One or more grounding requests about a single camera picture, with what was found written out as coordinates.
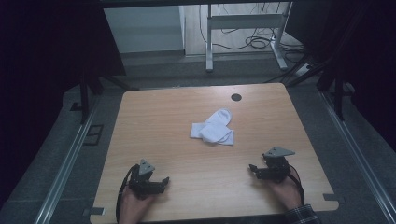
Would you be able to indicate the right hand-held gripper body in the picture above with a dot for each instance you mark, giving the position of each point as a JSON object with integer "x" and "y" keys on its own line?
{"x": 277, "y": 166}

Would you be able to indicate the aluminium floor rail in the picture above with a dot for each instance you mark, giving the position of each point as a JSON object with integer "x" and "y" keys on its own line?
{"x": 62, "y": 175}
{"x": 358, "y": 155}

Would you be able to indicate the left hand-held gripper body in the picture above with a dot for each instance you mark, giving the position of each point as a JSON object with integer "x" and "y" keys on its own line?
{"x": 141, "y": 182}

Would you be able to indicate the white power strip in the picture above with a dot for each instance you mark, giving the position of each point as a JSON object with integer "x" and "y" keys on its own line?
{"x": 302, "y": 70}

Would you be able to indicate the white cabinet panel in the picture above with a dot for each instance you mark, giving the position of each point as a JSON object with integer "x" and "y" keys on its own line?
{"x": 143, "y": 29}

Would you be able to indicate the person's left hand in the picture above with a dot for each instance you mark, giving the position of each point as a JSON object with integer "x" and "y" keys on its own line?
{"x": 134, "y": 207}

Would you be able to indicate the person's right hand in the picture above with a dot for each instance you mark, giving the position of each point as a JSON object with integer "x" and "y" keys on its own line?
{"x": 285, "y": 191}

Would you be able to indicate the white sock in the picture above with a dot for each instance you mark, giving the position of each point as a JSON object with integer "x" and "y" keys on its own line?
{"x": 218, "y": 119}
{"x": 219, "y": 137}

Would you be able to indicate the black floor socket cover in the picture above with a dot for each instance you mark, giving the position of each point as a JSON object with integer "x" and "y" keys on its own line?
{"x": 93, "y": 134}

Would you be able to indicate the black round table grommet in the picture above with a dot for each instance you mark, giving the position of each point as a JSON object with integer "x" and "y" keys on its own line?
{"x": 236, "y": 97}

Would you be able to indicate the dark curtain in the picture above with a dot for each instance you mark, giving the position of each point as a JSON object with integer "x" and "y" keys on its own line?
{"x": 367, "y": 62}
{"x": 37, "y": 77}

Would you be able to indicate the white metal desk frame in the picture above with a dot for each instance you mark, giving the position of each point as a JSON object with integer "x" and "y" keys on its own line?
{"x": 209, "y": 37}

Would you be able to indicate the black metal stand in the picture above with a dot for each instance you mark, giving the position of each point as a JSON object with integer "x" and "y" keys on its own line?
{"x": 84, "y": 96}
{"x": 339, "y": 99}

